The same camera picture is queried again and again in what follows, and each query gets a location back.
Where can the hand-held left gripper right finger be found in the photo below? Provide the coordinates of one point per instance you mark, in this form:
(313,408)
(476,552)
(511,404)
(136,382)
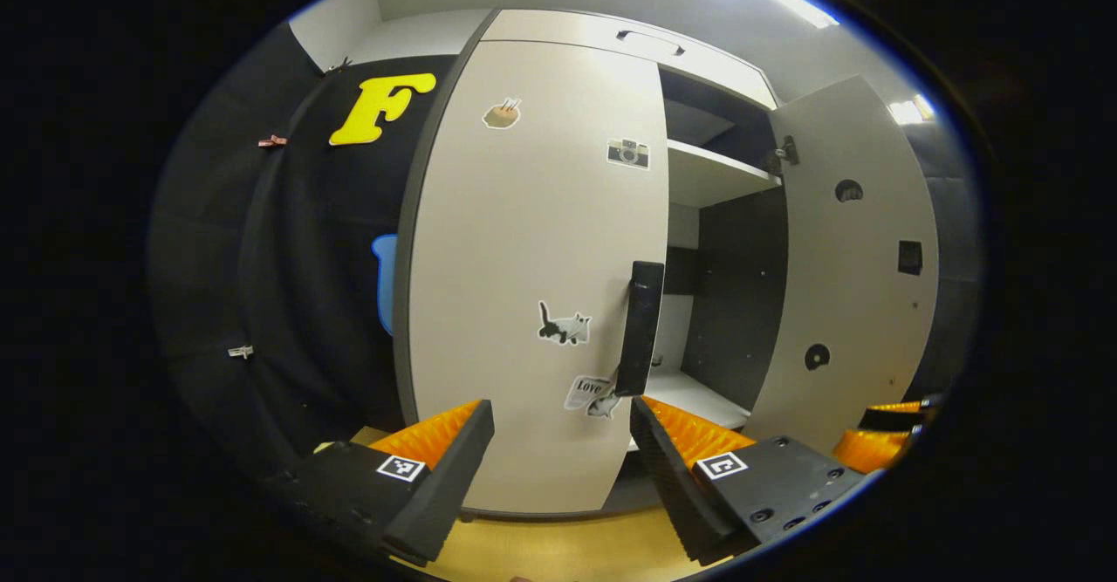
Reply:
(672,469)

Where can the beige double-door shoe cabinet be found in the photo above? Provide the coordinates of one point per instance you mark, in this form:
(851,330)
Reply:
(742,303)

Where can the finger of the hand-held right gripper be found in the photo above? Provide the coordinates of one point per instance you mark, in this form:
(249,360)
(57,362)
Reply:
(873,451)
(899,414)

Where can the black cloth clip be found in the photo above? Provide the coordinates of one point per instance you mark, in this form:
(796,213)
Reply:
(338,65)

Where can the beige cabinet drawer front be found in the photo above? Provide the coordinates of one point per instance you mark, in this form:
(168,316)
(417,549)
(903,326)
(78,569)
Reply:
(576,32)

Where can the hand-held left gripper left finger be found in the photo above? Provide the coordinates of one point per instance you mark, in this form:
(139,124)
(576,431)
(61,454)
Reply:
(449,469)

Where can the white cabinet shelf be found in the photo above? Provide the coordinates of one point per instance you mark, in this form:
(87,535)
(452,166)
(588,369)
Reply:
(707,176)
(689,394)

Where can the beige shoe cabinet door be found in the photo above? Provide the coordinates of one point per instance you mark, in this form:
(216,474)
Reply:
(524,259)
(846,303)

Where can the black backdrop cloth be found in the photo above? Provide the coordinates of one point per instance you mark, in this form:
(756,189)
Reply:
(288,259)

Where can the small ceiling light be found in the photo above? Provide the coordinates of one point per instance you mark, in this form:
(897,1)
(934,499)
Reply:
(907,111)

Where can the silver cloth clip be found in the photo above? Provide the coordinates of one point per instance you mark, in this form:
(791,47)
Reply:
(241,352)

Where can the pink cloth clip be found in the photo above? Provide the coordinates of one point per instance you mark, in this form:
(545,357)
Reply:
(271,140)

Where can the metal door hinge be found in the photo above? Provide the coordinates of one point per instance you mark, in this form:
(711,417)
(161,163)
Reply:
(783,154)

